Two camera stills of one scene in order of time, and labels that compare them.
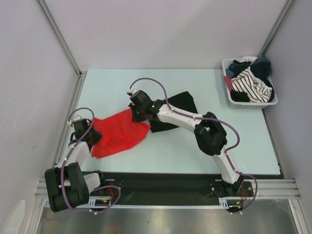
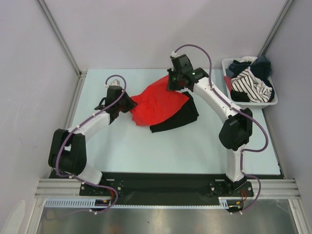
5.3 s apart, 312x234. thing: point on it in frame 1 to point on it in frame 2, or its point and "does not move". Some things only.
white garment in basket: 250,59 does not move
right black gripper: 136,119 to 171,86
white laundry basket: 246,105 does not move
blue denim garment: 261,68 does not move
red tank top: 119,132 to 156,103
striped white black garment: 245,82 does not move
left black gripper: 98,136 to 131,104
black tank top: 183,101 does not move
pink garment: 228,81 does not move
